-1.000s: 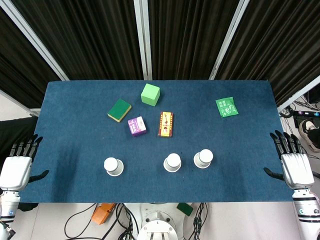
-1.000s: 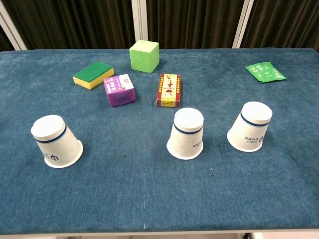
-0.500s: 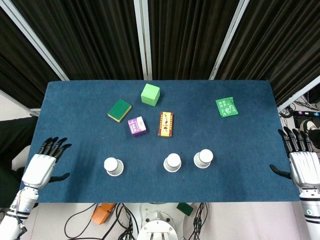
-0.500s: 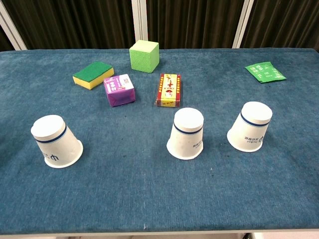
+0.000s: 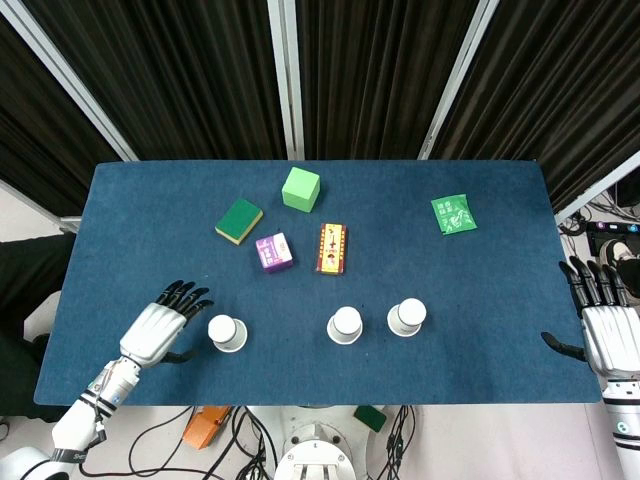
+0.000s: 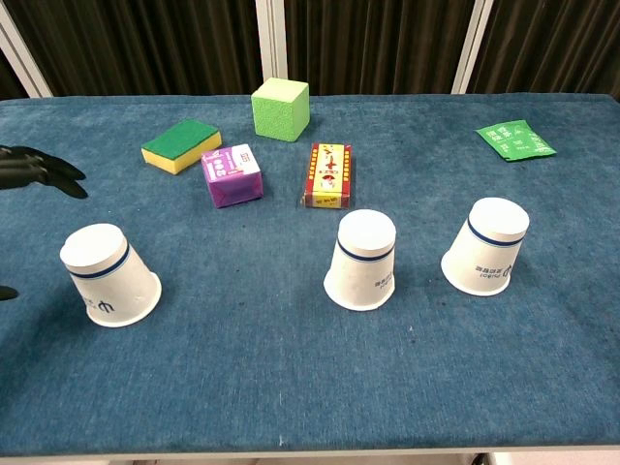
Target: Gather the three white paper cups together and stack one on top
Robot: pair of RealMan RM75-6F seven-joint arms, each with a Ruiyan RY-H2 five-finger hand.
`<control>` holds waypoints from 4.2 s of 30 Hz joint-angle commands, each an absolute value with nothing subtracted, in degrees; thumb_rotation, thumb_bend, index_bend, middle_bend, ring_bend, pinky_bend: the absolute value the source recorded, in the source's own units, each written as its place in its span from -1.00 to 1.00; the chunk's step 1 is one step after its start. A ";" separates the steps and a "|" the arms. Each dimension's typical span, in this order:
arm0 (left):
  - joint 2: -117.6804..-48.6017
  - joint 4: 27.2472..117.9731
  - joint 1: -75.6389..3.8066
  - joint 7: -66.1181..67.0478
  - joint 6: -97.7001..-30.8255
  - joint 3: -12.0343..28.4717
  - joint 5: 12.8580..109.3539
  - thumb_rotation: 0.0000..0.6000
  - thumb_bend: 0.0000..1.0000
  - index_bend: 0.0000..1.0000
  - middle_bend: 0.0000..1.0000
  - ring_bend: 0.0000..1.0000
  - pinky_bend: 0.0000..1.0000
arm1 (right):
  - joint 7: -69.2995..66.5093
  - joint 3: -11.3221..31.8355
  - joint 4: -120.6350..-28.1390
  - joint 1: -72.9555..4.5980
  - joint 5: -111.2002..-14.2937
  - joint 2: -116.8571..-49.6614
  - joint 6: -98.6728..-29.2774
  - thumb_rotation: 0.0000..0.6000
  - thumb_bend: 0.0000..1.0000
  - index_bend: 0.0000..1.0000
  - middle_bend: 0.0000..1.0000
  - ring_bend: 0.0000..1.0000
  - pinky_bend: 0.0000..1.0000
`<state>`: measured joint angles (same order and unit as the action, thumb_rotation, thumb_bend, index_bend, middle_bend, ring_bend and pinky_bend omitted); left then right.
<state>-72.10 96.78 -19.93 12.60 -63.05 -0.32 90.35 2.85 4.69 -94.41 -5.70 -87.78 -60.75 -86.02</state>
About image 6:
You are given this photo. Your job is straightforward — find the light green foam cube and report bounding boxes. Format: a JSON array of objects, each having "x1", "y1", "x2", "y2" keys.
[{"x1": 250, "y1": 77, "x2": 311, "y2": 143}]

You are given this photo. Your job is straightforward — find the dark pleated curtain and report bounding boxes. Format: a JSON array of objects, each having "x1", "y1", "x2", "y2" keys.
[{"x1": 0, "y1": 0, "x2": 620, "y2": 102}]

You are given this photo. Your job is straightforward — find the blue table cloth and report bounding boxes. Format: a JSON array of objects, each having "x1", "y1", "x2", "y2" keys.
[{"x1": 0, "y1": 92, "x2": 620, "y2": 458}]

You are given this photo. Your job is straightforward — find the green sachet packet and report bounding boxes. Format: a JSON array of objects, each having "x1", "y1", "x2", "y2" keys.
[{"x1": 474, "y1": 119, "x2": 558, "y2": 164}]

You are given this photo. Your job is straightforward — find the white frame post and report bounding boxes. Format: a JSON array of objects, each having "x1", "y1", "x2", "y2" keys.
[
  {"x1": 449, "y1": 0, "x2": 495, "y2": 95},
  {"x1": 0, "y1": 4, "x2": 53, "y2": 99},
  {"x1": 255, "y1": 0, "x2": 290, "y2": 94}
]

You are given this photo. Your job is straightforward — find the white paper cup blue stripe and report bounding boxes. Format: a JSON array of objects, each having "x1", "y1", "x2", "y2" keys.
[
  {"x1": 59, "y1": 223, "x2": 163, "y2": 328},
  {"x1": 440, "y1": 197, "x2": 530, "y2": 297},
  {"x1": 323, "y1": 208, "x2": 397, "y2": 312}
]

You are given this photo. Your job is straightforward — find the purple and white carton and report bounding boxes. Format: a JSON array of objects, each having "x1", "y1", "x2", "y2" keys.
[{"x1": 201, "y1": 143, "x2": 264, "y2": 209}]

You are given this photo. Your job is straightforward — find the red and yellow box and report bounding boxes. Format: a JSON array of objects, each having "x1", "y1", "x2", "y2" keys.
[{"x1": 302, "y1": 141, "x2": 355, "y2": 210}]

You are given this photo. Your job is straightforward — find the green and yellow sponge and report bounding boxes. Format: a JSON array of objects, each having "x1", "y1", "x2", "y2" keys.
[{"x1": 140, "y1": 118, "x2": 223, "y2": 176}]

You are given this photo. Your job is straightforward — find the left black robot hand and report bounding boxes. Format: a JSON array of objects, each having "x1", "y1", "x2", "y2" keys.
[{"x1": 0, "y1": 144, "x2": 90, "y2": 200}]

